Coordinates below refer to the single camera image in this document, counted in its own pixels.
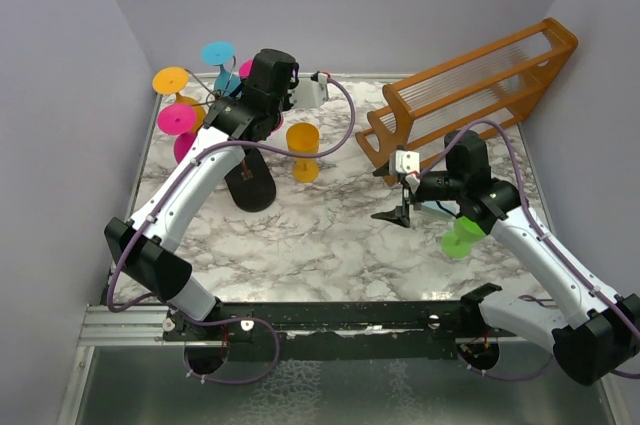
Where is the black base frame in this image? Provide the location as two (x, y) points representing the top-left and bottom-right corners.
(163, 300), (505, 362)

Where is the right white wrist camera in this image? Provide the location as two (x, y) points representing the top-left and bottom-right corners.
(389, 148), (421, 193)

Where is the pink wine glass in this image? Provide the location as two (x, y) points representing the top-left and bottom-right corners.
(238, 59), (284, 131)
(157, 103), (197, 163)

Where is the yellow wine glass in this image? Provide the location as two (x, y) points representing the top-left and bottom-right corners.
(152, 66), (206, 133)
(286, 122), (320, 183)

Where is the metal wine glass rack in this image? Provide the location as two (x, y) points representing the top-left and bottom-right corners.
(184, 54), (278, 214)

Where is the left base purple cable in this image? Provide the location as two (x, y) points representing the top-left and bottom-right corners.
(182, 317), (284, 386)

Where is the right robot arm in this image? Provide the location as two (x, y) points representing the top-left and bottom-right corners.
(374, 127), (639, 385)

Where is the blue wine glass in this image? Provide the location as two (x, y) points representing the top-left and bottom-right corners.
(200, 41), (241, 96)

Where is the green wine glass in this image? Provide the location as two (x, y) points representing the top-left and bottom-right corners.
(441, 216), (486, 259)

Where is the wooden dish rack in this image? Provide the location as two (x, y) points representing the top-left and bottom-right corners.
(355, 18), (579, 168)

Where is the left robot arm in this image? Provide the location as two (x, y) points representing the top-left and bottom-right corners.
(104, 49), (299, 340)

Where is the light blue eraser block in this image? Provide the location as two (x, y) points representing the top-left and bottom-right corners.
(414, 201), (457, 220)

